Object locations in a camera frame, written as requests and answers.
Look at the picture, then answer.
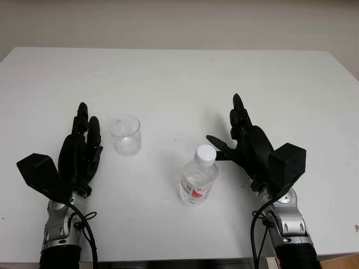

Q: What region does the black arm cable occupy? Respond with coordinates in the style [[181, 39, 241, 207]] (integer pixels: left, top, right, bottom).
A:
[[251, 196, 277, 269], [66, 200, 99, 269]]

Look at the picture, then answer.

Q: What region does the clear plastic cup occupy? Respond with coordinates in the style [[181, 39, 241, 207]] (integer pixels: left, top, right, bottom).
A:
[[108, 114, 141, 154]]

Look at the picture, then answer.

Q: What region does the clear water bottle white cap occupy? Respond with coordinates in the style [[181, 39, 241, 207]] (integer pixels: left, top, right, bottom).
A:
[[179, 145, 219, 206]]

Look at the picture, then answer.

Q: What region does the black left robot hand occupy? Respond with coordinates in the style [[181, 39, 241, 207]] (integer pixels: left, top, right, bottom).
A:
[[58, 101, 104, 198]]

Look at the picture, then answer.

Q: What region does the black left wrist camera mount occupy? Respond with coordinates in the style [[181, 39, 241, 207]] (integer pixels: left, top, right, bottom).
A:
[[16, 152, 74, 203]]

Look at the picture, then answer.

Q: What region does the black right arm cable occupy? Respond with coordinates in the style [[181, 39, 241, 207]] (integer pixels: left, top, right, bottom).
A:
[[251, 196, 277, 269]]

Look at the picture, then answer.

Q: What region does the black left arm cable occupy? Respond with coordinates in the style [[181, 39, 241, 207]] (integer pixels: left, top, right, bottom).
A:
[[66, 200, 99, 269]]

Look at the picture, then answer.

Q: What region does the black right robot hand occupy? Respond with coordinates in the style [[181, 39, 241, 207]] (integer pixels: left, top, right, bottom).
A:
[[206, 93, 277, 191]]

